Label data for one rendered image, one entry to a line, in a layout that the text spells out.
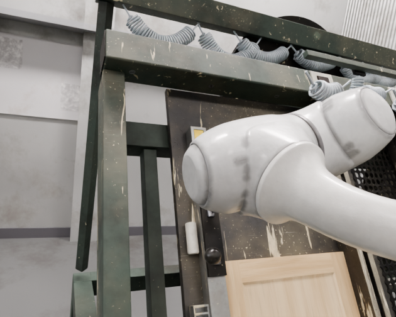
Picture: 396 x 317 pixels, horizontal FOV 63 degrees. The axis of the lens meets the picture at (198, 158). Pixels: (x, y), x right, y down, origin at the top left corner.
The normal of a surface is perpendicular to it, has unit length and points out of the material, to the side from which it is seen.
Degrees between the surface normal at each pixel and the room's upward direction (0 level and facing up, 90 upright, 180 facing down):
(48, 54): 90
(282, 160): 75
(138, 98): 90
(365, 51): 90
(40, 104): 90
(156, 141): 55
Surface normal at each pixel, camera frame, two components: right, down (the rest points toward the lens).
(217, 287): 0.39, -0.39
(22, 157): 0.34, 0.20
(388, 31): -0.93, -0.06
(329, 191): -0.34, -0.57
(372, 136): -0.08, 0.49
